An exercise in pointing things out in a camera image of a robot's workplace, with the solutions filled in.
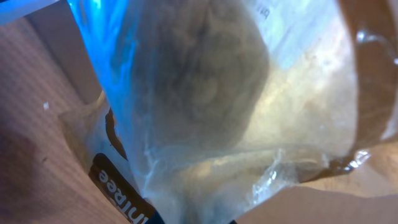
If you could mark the clear beige snack bag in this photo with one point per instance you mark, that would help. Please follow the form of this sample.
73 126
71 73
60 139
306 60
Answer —
210 107

